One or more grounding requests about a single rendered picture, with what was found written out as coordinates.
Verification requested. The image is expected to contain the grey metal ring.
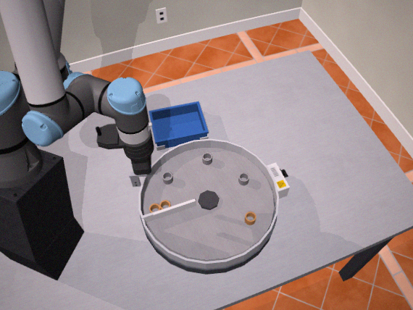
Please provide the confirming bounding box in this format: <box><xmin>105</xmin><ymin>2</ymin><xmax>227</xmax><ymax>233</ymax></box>
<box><xmin>162</xmin><ymin>172</ymin><xmax>173</xmax><ymax>185</ymax></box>
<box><xmin>238</xmin><ymin>172</ymin><xmax>249</xmax><ymax>185</ymax></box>
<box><xmin>202</xmin><ymin>153</ymin><xmax>212</xmax><ymax>165</ymax></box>

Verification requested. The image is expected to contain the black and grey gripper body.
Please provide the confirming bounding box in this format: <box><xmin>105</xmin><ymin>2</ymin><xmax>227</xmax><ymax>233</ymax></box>
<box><xmin>96</xmin><ymin>122</ymin><xmax>154</xmax><ymax>175</ymax></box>

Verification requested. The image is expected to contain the grey round turning table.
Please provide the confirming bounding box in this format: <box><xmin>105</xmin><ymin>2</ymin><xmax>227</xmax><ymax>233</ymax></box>
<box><xmin>138</xmin><ymin>139</ymin><xmax>290</xmax><ymax>275</ymax></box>

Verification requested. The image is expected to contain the bronze bushing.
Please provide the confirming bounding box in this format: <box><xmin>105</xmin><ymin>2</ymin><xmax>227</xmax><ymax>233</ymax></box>
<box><xmin>149</xmin><ymin>204</ymin><xmax>161</xmax><ymax>213</ymax></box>
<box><xmin>245</xmin><ymin>211</ymin><xmax>256</xmax><ymax>225</ymax></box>
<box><xmin>159</xmin><ymin>201</ymin><xmax>171</xmax><ymax>210</ymax></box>

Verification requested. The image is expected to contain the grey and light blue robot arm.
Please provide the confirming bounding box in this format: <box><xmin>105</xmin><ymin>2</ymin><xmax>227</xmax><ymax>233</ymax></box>
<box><xmin>0</xmin><ymin>0</ymin><xmax>149</xmax><ymax>188</ymax></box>

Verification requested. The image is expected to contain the blue open crate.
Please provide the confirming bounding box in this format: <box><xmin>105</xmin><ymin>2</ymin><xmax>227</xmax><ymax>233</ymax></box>
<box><xmin>149</xmin><ymin>101</ymin><xmax>209</xmax><ymax>151</ymax></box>

